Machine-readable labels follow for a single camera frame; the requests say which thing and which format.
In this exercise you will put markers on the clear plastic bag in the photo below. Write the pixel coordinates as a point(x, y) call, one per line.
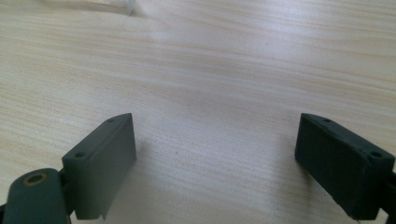
point(93, 4)

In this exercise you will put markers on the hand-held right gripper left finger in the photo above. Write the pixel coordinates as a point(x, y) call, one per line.
point(99, 165)

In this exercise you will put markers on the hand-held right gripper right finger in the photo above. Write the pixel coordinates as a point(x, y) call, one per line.
point(339, 165)

